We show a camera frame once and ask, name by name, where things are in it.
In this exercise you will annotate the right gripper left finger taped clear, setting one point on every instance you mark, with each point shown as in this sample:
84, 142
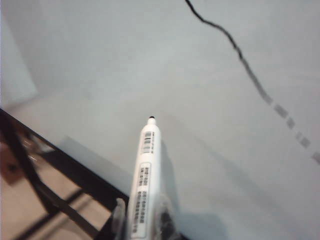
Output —
120, 222

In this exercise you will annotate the right gripper right finger taped clear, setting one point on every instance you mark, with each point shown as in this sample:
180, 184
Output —
167, 222

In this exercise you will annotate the white marker pen black clip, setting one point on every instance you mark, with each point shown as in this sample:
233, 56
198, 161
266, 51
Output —
147, 162

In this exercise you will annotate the black metal whiteboard stand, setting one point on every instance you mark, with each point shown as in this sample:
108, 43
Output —
53, 207

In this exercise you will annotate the white whiteboard with black frame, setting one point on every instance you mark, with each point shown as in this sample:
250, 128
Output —
125, 62

